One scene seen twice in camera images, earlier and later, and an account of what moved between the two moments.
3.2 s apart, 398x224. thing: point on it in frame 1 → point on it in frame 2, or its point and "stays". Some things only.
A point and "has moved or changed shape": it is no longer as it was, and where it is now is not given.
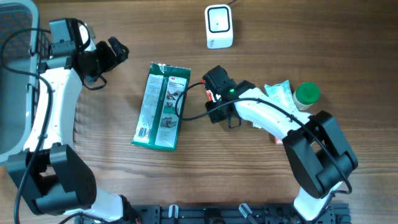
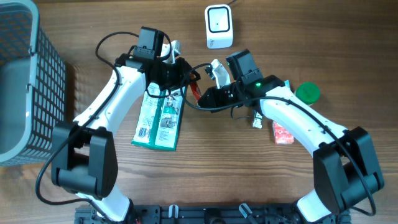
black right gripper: (218, 116) → (216, 93)
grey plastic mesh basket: (23, 46) stays
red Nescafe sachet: (209, 94) has moved or changed shape
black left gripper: (121, 49) → (185, 70)
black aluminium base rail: (224, 213) stays
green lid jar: (305, 94) stays
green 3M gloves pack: (157, 124) stays
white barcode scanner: (219, 22) stays
